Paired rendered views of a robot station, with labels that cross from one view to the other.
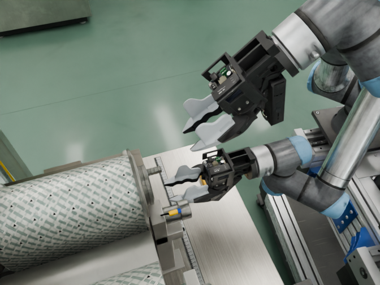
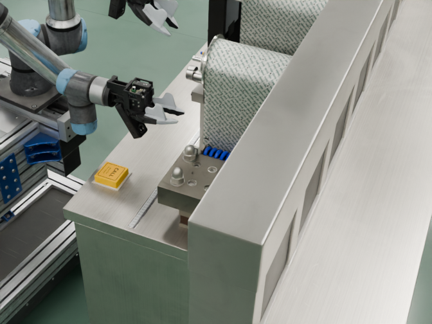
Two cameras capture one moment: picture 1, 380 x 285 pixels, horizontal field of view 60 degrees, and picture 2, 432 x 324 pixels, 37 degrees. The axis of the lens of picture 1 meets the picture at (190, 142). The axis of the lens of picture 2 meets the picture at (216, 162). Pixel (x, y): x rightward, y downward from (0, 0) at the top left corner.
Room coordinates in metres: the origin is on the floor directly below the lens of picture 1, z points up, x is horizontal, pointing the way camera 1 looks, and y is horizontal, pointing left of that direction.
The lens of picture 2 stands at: (1.37, 1.01, 2.13)
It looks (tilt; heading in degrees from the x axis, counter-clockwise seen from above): 41 degrees down; 220
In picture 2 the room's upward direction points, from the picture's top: 2 degrees clockwise
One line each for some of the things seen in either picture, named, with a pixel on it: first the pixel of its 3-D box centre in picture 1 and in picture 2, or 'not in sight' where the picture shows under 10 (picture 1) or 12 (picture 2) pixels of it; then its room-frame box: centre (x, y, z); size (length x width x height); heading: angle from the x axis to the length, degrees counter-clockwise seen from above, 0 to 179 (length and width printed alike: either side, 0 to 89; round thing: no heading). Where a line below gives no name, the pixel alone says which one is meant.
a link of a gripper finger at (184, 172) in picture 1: (182, 173); (160, 113); (0.42, 0.02, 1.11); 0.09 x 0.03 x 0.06; 100
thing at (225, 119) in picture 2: not in sight; (246, 131); (0.32, 0.23, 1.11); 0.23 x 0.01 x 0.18; 109
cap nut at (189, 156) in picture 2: not in sight; (189, 152); (0.43, 0.13, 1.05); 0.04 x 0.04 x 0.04
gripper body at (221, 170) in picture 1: (227, 169); (129, 96); (0.43, -0.09, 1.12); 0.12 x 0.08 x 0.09; 109
